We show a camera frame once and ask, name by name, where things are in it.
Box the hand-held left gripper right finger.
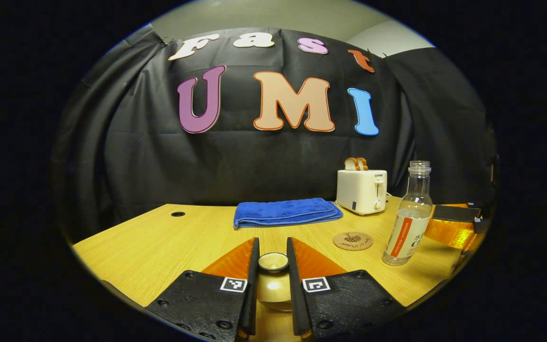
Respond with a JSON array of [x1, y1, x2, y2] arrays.
[[287, 237, 405, 340]]

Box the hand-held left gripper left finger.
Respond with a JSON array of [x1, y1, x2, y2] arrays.
[[145, 237, 260, 342]]

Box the cream teacup lid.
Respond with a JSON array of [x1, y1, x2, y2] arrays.
[[257, 252, 293, 312]]

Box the clear plastic water bottle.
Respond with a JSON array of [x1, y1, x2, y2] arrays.
[[382, 161, 433, 266]]

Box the round cork coaster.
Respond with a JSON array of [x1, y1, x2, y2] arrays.
[[333, 231, 374, 251]]

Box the folded blue towel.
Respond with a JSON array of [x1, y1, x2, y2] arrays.
[[233, 198, 344, 230]]

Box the cream toaster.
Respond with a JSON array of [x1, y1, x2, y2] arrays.
[[335, 169, 388, 216]]

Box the black backdrop cloth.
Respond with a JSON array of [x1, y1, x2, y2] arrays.
[[50, 21, 498, 243]]

